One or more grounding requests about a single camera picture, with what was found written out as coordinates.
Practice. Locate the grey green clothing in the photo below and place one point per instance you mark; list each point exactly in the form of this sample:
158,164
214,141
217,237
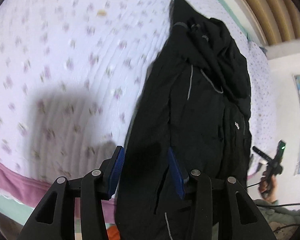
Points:
283,222

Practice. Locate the wooden headboard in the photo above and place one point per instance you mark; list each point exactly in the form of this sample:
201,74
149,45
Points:
278,20

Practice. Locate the person's right hand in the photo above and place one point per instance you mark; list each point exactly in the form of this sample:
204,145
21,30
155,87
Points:
268,189

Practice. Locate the orange object under bed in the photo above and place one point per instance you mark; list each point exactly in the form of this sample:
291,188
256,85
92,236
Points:
113,233

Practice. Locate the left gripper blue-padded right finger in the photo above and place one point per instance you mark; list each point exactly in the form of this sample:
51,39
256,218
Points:
179,174

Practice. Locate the black hooded jacket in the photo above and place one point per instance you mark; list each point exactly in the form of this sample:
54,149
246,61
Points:
195,103

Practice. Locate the pink bed sheet edge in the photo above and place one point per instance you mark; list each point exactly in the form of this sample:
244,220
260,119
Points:
19,195

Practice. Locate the white floral bed quilt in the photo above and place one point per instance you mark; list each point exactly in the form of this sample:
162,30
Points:
71,72

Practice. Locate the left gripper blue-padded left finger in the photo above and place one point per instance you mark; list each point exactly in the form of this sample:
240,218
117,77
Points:
112,171

